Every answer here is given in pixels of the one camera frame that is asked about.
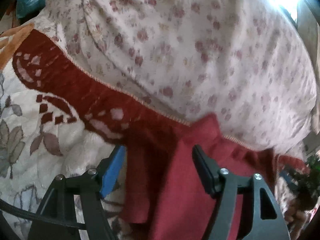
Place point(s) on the red and white floral blanket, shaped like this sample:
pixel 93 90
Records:
pixel 57 119

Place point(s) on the orange patterned cloth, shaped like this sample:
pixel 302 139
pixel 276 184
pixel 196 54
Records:
pixel 10 40

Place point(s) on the floral white pillow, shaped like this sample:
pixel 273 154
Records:
pixel 240 59

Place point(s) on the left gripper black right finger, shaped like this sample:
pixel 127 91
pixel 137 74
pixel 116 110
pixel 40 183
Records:
pixel 249 198

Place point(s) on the dark red garment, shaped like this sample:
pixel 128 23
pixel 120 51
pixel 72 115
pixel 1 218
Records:
pixel 163 189

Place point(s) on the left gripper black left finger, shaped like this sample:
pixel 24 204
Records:
pixel 74 204

